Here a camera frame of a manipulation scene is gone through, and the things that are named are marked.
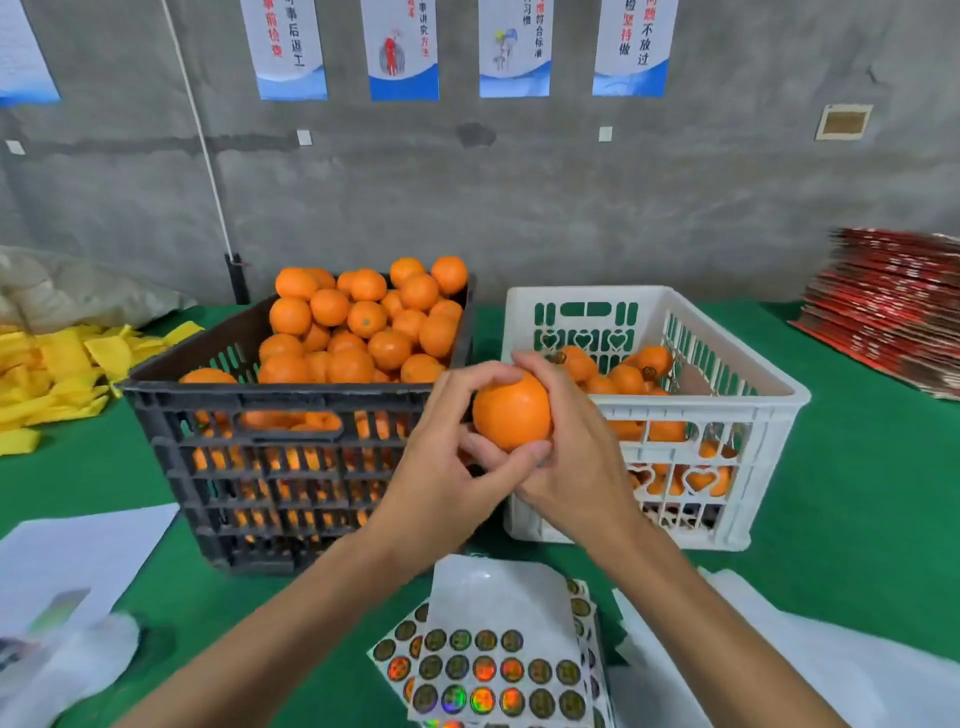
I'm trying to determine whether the person's left hand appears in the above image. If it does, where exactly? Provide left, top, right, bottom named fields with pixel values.
left=367, top=360, right=554, bottom=579

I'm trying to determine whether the person's right hand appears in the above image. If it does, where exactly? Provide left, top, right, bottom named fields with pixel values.
left=457, top=349, right=647, bottom=549

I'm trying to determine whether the single orange fruit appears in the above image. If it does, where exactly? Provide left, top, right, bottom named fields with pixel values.
left=472, top=370, right=555, bottom=453

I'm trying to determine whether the heap of labelled oranges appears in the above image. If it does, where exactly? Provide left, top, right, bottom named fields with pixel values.
left=547, top=343, right=737, bottom=504

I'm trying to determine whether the white plastic crate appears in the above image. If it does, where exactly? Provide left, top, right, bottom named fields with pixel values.
left=499, top=285, right=813, bottom=552

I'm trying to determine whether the pile of oranges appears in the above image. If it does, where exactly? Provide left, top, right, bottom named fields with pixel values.
left=177, top=255, right=471, bottom=542

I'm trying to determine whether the black plastic crate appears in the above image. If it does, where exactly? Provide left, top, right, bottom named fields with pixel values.
left=123, top=285, right=479, bottom=576

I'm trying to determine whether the person's right forearm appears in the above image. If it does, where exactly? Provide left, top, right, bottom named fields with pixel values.
left=585, top=517, right=849, bottom=728

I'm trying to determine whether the person's left forearm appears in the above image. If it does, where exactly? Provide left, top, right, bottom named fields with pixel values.
left=112, top=525, right=437, bottom=728

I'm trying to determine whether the green felt table cover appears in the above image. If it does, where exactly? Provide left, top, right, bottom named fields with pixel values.
left=0, top=300, right=960, bottom=728

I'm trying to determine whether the stack of red cardboard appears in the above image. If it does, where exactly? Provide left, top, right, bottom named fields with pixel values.
left=790, top=228, right=960, bottom=402

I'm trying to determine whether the white backing sheet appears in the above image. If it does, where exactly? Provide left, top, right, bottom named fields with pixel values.
left=607, top=567, right=960, bottom=728

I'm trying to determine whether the white printed paper sheet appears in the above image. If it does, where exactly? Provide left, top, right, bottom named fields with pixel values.
left=0, top=502, right=182, bottom=647

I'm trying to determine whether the pile of yellow bags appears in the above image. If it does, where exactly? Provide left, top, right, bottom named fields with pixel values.
left=0, top=319, right=204, bottom=456

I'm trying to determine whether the white handheld controller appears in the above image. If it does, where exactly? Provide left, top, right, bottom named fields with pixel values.
left=0, top=612, right=141, bottom=728

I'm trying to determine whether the beige woven sack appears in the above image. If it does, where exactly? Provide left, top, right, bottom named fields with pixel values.
left=0, top=244, right=197, bottom=335

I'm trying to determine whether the white pole with black base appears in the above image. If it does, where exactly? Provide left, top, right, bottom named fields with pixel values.
left=162, top=0, right=251, bottom=306

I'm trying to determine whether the white notice with blue border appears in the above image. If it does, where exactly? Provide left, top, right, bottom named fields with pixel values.
left=0, top=0, right=62, bottom=108

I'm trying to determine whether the blue white wall poster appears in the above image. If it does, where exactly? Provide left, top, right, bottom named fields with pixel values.
left=360, top=0, right=441, bottom=102
left=240, top=0, right=329, bottom=102
left=478, top=0, right=555, bottom=99
left=591, top=0, right=680, bottom=99

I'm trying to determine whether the beige wall plate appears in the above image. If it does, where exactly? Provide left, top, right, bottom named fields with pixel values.
left=816, top=103, right=875, bottom=143

